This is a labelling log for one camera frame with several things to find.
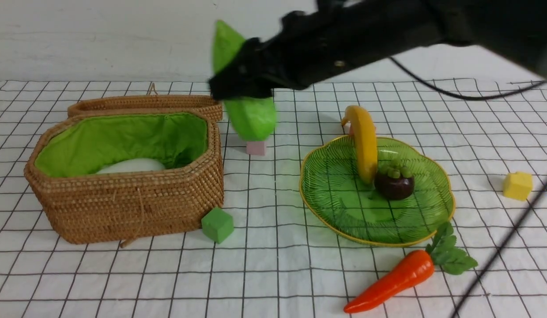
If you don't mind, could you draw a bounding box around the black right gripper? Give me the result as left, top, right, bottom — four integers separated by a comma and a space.
209, 0, 445, 100

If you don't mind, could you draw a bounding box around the yellow banana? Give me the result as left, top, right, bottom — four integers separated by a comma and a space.
341, 105, 378, 185

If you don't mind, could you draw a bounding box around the green cucumber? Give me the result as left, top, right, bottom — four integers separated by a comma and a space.
211, 20, 276, 141

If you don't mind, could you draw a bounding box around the dark purple mangosteen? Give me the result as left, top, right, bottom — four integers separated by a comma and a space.
374, 165, 415, 201

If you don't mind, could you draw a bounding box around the white radish with green leaves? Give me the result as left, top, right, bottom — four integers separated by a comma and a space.
96, 158, 166, 174

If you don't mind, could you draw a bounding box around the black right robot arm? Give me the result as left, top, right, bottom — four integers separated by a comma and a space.
208, 0, 547, 100

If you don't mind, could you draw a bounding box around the pink foam cube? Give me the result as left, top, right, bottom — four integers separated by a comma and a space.
245, 141, 267, 156

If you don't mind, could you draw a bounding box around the green glass leaf plate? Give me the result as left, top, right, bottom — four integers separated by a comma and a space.
299, 136, 456, 247

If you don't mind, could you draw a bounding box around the white grid tablecloth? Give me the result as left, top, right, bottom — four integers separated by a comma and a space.
0, 81, 547, 318

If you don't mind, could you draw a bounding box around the green foam cube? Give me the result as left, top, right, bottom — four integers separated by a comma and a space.
201, 207, 234, 244

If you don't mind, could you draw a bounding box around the yellow foam cube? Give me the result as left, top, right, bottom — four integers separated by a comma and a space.
502, 171, 533, 201

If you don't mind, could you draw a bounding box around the orange carrot with green leaves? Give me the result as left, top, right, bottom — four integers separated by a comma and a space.
343, 222, 479, 314

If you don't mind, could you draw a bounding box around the woven wicker basket green lining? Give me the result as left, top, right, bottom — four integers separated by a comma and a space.
24, 109, 225, 247

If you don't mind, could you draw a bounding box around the thin black cable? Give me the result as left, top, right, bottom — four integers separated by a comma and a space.
388, 57, 547, 101

